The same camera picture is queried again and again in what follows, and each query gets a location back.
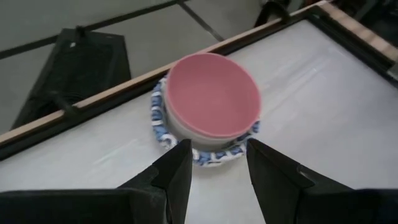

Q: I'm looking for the black frame bracket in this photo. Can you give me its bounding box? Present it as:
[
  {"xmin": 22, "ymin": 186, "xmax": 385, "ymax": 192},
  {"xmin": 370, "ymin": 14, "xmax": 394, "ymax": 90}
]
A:
[{"xmin": 254, "ymin": 1, "xmax": 290, "ymax": 28}]

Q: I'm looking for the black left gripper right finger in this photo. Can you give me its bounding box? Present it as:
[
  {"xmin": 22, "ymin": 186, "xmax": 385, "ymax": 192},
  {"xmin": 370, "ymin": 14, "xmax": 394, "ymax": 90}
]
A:
[{"xmin": 246, "ymin": 138, "xmax": 398, "ymax": 224}]

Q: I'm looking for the pink plastic bowl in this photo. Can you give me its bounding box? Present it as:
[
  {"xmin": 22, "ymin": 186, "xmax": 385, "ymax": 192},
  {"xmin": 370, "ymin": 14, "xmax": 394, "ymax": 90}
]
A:
[{"xmin": 165, "ymin": 52, "xmax": 262, "ymax": 139}]

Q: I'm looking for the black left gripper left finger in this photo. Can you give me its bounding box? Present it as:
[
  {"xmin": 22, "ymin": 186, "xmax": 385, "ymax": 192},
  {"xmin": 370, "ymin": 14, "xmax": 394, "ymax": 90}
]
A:
[{"xmin": 0, "ymin": 139, "xmax": 193, "ymax": 224}]

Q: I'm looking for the blue patterned paper bowl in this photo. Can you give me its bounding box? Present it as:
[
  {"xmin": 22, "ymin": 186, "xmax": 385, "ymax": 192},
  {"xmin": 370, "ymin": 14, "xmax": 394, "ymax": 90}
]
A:
[{"xmin": 150, "ymin": 77, "xmax": 261, "ymax": 168}]

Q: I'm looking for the black mesh box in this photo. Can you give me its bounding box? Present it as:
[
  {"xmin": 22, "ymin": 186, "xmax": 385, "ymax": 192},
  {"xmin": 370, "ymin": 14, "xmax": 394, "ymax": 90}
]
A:
[{"xmin": 11, "ymin": 26, "xmax": 132, "ymax": 131}]

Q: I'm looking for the white plastic bowl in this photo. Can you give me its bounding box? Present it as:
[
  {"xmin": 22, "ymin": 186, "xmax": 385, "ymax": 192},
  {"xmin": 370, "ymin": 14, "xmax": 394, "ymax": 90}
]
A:
[{"xmin": 164, "ymin": 79, "xmax": 261, "ymax": 152}]

